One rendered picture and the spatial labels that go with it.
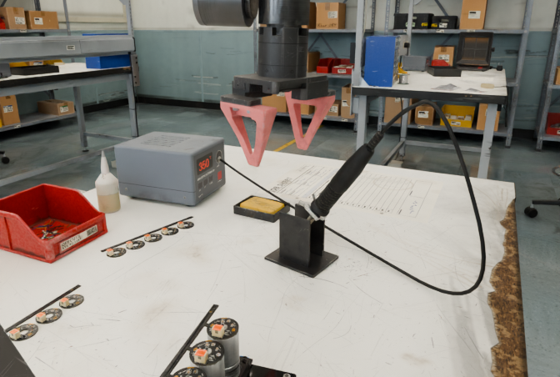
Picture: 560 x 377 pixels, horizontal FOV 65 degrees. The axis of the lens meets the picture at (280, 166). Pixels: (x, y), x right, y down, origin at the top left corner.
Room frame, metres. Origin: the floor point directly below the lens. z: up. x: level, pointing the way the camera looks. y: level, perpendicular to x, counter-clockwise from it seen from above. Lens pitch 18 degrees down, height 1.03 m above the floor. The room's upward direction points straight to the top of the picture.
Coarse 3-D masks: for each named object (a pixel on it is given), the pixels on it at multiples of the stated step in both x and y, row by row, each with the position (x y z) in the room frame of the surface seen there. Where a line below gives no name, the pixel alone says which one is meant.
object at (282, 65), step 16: (272, 32) 0.50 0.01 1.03; (288, 32) 0.49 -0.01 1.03; (304, 32) 0.51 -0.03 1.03; (272, 48) 0.49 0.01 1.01; (288, 48) 0.49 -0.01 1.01; (304, 48) 0.50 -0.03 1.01; (272, 64) 0.49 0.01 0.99; (288, 64) 0.49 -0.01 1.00; (304, 64) 0.51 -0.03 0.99; (240, 80) 0.49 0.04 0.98; (256, 80) 0.48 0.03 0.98; (272, 80) 0.47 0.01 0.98; (288, 80) 0.48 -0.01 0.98; (304, 80) 0.50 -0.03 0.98; (320, 80) 0.53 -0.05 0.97
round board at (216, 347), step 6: (204, 342) 0.27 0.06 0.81; (210, 342) 0.27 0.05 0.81; (216, 342) 0.27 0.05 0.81; (192, 348) 0.26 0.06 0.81; (198, 348) 0.26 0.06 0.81; (204, 348) 0.26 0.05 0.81; (210, 348) 0.26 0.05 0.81; (216, 348) 0.26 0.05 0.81; (222, 348) 0.26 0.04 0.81; (192, 354) 0.26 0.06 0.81; (210, 354) 0.26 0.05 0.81; (222, 354) 0.26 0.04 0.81; (192, 360) 0.25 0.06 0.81; (210, 360) 0.25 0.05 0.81; (216, 360) 0.25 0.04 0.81
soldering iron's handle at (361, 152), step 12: (372, 144) 0.45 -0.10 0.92; (360, 156) 0.45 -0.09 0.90; (348, 168) 0.45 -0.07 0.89; (360, 168) 0.45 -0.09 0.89; (336, 180) 0.46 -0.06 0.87; (348, 180) 0.46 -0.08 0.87; (324, 192) 0.48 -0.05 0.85; (336, 192) 0.46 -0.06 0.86; (312, 204) 0.48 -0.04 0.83; (324, 204) 0.47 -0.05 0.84; (324, 216) 0.48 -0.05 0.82
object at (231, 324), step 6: (222, 318) 0.30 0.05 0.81; (228, 318) 0.30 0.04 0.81; (210, 324) 0.29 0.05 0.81; (228, 324) 0.29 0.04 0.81; (234, 324) 0.29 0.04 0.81; (210, 330) 0.28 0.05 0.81; (228, 330) 0.28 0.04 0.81; (210, 336) 0.28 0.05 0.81; (216, 336) 0.28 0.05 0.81; (222, 336) 0.28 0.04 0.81; (228, 336) 0.28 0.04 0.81
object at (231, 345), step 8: (224, 328) 0.29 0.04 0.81; (208, 336) 0.28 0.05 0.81; (224, 344) 0.27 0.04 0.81; (232, 344) 0.28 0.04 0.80; (224, 352) 0.27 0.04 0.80; (232, 352) 0.28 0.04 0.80; (224, 360) 0.27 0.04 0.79; (232, 360) 0.28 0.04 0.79; (232, 368) 0.28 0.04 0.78; (232, 376) 0.28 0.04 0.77
